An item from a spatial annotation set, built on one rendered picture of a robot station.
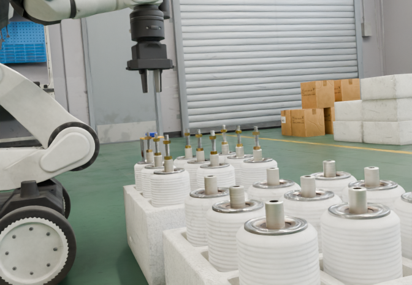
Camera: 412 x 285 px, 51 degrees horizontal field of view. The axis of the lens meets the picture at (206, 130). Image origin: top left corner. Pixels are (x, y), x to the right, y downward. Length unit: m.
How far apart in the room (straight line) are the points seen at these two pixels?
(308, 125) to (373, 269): 4.27
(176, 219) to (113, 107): 5.21
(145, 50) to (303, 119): 3.78
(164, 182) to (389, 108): 2.82
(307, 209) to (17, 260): 0.71
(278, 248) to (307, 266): 0.04
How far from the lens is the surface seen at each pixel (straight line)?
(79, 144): 1.25
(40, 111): 1.29
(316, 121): 4.85
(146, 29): 1.13
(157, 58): 1.14
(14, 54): 6.06
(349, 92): 5.13
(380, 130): 3.73
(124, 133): 6.17
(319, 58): 7.31
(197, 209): 0.71
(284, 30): 7.07
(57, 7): 1.06
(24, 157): 1.30
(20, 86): 1.28
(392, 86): 3.60
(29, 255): 1.11
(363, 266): 0.57
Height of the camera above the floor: 0.40
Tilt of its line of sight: 3 degrees down
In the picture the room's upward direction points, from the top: 4 degrees counter-clockwise
